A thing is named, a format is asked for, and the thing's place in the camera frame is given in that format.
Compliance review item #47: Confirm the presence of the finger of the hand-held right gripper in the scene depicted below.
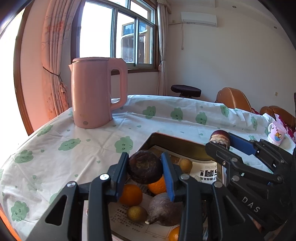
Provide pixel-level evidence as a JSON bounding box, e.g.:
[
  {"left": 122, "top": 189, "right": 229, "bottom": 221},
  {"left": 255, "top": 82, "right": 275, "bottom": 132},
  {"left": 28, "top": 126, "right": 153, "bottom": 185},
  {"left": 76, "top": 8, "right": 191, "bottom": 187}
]
[
  {"left": 205, "top": 142, "right": 284, "bottom": 184},
  {"left": 229, "top": 133, "right": 295, "bottom": 174}
]

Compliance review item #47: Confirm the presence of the pink floral curtain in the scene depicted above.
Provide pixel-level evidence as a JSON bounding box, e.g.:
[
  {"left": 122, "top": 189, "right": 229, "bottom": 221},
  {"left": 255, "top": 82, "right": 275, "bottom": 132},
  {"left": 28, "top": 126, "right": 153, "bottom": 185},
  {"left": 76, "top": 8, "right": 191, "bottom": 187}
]
[{"left": 41, "top": 0, "right": 81, "bottom": 120}]

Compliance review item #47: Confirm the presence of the pink electric kettle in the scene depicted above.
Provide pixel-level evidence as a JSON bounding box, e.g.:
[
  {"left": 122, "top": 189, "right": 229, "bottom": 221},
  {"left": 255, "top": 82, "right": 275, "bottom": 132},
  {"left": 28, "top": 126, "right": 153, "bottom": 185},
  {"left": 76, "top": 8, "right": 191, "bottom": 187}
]
[{"left": 68, "top": 57, "right": 128, "bottom": 128}]

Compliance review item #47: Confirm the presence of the white air conditioner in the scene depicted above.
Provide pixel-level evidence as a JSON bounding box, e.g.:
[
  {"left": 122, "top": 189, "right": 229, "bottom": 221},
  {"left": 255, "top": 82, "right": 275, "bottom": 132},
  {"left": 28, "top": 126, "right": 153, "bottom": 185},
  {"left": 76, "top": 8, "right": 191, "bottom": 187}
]
[{"left": 181, "top": 12, "right": 218, "bottom": 25}]

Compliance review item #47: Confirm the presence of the small yellow fruit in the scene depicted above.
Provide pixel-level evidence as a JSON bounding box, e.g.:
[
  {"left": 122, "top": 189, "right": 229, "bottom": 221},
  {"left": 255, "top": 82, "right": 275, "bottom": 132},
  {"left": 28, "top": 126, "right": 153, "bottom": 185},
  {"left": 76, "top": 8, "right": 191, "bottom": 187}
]
[
  {"left": 127, "top": 206, "right": 148, "bottom": 223},
  {"left": 179, "top": 159, "right": 193, "bottom": 173}
]

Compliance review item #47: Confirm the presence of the printed paper sheet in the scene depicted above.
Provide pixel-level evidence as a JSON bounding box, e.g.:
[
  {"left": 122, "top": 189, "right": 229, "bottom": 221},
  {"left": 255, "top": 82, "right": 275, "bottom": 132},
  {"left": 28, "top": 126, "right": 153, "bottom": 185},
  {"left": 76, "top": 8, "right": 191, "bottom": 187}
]
[{"left": 109, "top": 145, "right": 219, "bottom": 241}]

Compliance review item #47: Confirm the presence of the sliding glass window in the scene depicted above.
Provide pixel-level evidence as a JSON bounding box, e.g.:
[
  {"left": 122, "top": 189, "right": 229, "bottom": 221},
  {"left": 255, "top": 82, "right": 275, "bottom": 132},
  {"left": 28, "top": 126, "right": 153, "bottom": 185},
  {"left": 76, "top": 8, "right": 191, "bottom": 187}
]
[{"left": 73, "top": 0, "right": 160, "bottom": 73}]

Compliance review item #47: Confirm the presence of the pink floral pillow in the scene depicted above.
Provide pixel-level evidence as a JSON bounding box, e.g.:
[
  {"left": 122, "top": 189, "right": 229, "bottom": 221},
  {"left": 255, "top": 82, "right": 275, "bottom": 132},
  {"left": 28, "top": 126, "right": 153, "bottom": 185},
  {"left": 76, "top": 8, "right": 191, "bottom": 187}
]
[{"left": 277, "top": 115, "right": 296, "bottom": 139}]

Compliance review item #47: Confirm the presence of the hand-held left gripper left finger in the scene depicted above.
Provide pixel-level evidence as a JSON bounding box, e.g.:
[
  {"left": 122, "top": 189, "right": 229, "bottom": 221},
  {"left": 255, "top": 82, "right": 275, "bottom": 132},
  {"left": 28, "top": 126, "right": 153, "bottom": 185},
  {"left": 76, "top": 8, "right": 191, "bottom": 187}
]
[{"left": 26, "top": 152, "right": 130, "bottom": 241}]

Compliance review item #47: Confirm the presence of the pink metal tin box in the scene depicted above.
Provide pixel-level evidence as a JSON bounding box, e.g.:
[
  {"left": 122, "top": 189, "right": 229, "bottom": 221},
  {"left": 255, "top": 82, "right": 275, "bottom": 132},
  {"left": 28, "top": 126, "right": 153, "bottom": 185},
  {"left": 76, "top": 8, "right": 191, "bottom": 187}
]
[{"left": 82, "top": 133, "right": 232, "bottom": 241}]

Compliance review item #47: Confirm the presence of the striped brown cylinder cake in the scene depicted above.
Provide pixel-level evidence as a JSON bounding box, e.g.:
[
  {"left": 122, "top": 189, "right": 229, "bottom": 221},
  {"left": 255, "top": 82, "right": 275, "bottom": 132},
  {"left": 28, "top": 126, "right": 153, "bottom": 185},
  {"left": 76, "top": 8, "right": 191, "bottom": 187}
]
[{"left": 209, "top": 130, "right": 231, "bottom": 150}]

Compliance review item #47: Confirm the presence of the large round brown fruit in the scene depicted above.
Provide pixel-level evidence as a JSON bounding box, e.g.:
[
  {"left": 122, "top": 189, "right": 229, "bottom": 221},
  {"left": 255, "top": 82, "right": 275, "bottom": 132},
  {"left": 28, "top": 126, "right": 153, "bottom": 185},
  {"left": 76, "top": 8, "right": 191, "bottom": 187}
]
[{"left": 145, "top": 192, "right": 183, "bottom": 227}]

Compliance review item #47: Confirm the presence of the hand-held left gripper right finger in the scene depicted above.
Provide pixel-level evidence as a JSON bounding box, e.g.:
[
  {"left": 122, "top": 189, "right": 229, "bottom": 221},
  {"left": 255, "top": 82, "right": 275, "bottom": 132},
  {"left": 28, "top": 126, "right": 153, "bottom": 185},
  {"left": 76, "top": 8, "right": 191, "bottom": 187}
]
[{"left": 161, "top": 152, "right": 264, "bottom": 241}]

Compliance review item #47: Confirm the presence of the dark round stool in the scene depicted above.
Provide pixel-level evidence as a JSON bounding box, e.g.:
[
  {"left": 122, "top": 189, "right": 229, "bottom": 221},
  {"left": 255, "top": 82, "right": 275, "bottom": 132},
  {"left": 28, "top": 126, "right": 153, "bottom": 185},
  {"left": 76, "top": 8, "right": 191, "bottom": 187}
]
[{"left": 171, "top": 85, "right": 201, "bottom": 99}]

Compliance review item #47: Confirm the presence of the round dark brown fruit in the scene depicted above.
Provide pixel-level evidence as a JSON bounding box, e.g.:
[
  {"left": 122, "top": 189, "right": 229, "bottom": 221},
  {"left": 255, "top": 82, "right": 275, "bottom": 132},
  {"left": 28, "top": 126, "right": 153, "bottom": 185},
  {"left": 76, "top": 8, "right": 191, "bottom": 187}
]
[{"left": 128, "top": 150, "right": 163, "bottom": 184}]

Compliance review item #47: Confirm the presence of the white cloud print tablecloth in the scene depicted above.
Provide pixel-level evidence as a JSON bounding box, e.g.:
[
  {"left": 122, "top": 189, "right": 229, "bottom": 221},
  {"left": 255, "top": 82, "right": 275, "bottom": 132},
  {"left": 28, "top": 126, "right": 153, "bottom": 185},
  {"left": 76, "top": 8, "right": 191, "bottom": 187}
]
[{"left": 0, "top": 94, "right": 296, "bottom": 241}]

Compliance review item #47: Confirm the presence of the large orange mandarin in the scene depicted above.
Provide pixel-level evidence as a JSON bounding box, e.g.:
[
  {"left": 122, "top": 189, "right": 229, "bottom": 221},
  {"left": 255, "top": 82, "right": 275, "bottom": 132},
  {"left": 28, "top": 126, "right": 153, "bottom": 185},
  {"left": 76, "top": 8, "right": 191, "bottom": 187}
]
[{"left": 147, "top": 175, "right": 167, "bottom": 195}]

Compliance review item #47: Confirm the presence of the brown leather sofa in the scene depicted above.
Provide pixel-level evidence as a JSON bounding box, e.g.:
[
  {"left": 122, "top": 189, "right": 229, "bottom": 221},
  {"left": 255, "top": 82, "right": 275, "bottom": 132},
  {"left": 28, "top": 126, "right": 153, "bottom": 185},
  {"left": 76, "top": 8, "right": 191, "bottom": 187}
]
[{"left": 260, "top": 106, "right": 296, "bottom": 136}]

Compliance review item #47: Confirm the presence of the brown leather armchair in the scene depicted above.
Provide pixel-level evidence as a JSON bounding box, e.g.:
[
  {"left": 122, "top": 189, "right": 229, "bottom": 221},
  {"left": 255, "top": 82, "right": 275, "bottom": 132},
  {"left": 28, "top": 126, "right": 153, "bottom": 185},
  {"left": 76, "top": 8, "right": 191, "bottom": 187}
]
[{"left": 215, "top": 87, "right": 252, "bottom": 113}]

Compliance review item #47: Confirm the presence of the small orange mandarin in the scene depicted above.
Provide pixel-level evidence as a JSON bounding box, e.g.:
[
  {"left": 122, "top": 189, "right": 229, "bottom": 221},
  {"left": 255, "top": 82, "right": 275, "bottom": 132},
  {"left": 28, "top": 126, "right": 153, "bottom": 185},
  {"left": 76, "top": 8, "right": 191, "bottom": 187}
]
[
  {"left": 168, "top": 226, "right": 181, "bottom": 241},
  {"left": 119, "top": 184, "right": 143, "bottom": 207}
]

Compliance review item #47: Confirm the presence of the pink cartoon cup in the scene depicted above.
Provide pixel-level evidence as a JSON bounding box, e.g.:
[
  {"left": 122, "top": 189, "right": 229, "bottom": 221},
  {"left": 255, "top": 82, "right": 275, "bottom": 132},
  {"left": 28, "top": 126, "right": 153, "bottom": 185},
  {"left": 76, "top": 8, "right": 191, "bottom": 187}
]
[{"left": 267, "top": 120, "right": 287, "bottom": 146}]

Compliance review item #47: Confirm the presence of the person's right hand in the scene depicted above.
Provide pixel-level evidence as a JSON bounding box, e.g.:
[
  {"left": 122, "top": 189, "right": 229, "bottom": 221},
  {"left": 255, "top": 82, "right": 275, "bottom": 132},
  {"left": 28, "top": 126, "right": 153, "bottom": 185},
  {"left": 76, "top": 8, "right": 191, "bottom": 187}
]
[{"left": 252, "top": 219, "right": 265, "bottom": 232}]

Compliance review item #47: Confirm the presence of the pale beige curtain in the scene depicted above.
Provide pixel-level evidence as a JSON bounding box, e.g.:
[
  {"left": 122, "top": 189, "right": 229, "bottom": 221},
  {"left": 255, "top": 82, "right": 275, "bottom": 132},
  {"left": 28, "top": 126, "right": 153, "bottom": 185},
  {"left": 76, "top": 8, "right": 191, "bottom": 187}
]
[{"left": 157, "top": 0, "right": 170, "bottom": 96}]

